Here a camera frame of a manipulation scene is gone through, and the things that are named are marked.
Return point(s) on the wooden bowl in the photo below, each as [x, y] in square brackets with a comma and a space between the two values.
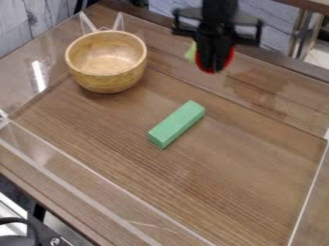
[107, 61]

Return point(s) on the black table leg clamp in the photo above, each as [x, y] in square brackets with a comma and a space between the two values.
[24, 231]

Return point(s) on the clear acrylic tray wall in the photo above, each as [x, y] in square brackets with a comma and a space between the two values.
[241, 181]

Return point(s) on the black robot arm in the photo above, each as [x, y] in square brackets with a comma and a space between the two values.
[216, 27]

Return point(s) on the green rectangular block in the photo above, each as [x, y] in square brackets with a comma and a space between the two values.
[175, 124]

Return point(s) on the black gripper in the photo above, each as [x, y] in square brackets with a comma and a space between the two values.
[216, 29]

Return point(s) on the red plush strawberry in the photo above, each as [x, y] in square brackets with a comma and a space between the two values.
[220, 63]

